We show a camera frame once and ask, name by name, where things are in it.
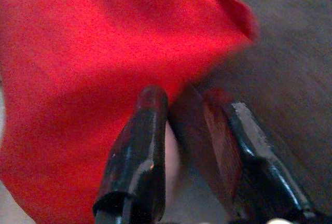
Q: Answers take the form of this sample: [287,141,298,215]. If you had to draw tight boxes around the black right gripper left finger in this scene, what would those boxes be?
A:
[92,85,169,224]

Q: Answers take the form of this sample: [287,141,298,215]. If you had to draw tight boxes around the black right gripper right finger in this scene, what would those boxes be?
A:
[202,89,316,224]

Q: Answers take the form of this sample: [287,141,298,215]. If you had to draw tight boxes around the red pillow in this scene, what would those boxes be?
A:
[0,0,260,224]

